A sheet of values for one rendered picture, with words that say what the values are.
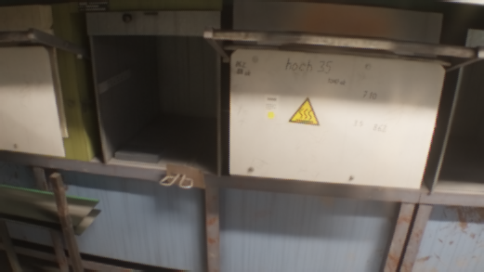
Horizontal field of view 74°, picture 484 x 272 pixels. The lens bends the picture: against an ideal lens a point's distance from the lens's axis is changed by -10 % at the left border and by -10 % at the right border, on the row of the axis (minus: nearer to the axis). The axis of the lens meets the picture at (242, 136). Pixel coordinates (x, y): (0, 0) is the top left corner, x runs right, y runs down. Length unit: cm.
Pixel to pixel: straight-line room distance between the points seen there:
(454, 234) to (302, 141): 82
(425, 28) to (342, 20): 26
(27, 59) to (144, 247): 94
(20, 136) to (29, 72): 26
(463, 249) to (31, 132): 177
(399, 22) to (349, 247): 90
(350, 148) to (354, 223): 45
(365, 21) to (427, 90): 28
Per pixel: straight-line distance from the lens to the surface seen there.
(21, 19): 144
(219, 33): 92
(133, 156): 145
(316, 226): 148
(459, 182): 153
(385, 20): 116
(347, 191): 132
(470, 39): 123
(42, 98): 135
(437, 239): 162
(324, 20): 113
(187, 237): 160
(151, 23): 120
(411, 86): 109
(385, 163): 115
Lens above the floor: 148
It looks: 22 degrees down
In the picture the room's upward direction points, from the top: 1 degrees clockwise
